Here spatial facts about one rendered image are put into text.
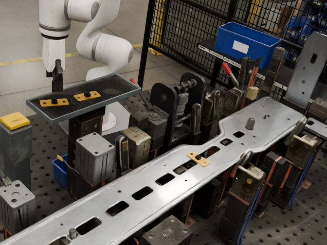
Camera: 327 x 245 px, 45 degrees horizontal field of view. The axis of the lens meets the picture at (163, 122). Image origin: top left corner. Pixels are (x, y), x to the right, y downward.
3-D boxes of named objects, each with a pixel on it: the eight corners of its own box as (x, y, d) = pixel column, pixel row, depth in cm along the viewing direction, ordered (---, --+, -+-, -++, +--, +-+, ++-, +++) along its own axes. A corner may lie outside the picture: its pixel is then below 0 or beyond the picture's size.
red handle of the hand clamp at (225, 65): (241, 93, 171) (222, 62, 173) (238, 95, 172) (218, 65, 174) (246, 90, 173) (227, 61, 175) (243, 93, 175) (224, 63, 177)
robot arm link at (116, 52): (91, 76, 179) (96, 26, 166) (130, 87, 177) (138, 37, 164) (81, 88, 169) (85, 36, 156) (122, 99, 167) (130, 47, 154)
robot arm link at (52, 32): (36, 16, 111) (36, 26, 112) (42, 28, 104) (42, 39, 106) (66, 16, 114) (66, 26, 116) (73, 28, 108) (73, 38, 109)
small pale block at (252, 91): (234, 154, 195) (255, 90, 175) (228, 150, 197) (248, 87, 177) (238, 152, 197) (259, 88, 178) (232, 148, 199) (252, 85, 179)
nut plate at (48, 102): (41, 107, 120) (41, 104, 120) (39, 100, 123) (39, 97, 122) (69, 105, 124) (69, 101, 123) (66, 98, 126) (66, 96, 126)
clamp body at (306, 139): (284, 215, 165) (315, 149, 146) (261, 199, 171) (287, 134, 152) (294, 205, 171) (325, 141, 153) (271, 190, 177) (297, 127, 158)
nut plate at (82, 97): (78, 101, 126) (78, 98, 126) (72, 96, 128) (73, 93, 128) (101, 96, 131) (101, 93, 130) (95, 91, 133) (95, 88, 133)
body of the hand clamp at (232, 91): (219, 159, 190) (239, 96, 171) (208, 151, 193) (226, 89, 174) (226, 154, 194) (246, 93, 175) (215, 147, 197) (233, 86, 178)
